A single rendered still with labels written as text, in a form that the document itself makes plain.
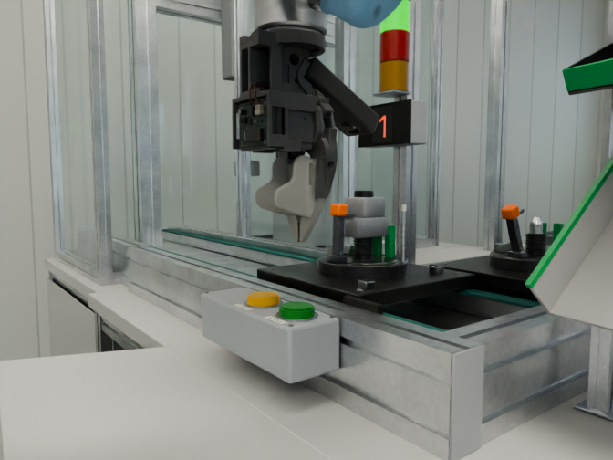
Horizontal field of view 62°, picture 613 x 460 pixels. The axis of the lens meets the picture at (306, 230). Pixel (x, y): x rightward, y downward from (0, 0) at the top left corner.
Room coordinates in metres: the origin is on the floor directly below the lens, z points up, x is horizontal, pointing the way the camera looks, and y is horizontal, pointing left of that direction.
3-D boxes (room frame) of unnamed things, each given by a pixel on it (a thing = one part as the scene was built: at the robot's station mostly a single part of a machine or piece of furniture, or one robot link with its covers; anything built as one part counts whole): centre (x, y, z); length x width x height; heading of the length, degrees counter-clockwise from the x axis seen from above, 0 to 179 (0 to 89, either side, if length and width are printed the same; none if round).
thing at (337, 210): (0.76, -0.05, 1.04); 0.04 x 0.02 x 0.08; 127
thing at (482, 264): (0.83, -0.37, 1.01); 0.24 x 0.24 x 0.13; 37
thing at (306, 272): (0.78, -0.09, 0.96); 0.24 x 0.24 x 0.02; 37
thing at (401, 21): (0.89, -0.15, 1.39); 0.05 x 0.05 x 0.05
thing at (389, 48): (0.89, -0.15, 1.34); 0.05 x 0.05 x 0.05
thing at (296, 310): (0.55, 0.01, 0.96); 0.04 x 0.04 x 0.02
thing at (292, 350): (0.61, 0.05, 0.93); 0.21 x 0.07 x 0.06; 37
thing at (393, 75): (0.89, -0.15, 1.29); 0.05 x 0.05 x 0.05
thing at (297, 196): (0.53, 0.01, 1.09); 0.06 x 0.03 x 0.09; 127
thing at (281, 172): (0.55, 0.03, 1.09); 0.06 x 0.03 x 0.09; 127
